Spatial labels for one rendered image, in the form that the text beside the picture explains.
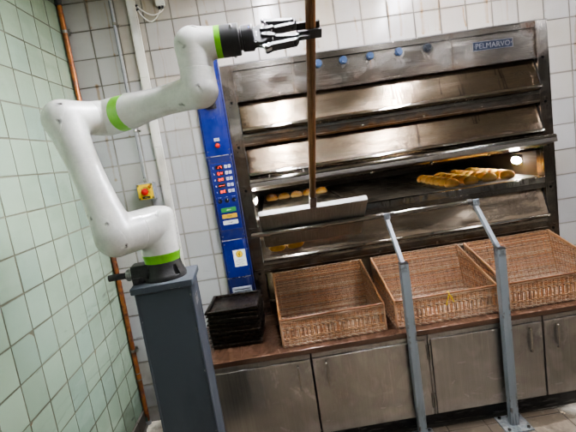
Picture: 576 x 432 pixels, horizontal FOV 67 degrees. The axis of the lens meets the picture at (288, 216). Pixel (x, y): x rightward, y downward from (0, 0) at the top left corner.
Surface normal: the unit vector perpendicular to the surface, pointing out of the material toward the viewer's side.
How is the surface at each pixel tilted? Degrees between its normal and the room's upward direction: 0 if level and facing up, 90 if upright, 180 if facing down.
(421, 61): 90
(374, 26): 90
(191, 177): 90
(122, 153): 90
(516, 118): 70
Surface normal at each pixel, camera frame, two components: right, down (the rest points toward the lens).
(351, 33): 0.04, 0.14
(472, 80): 0.00, -0.22
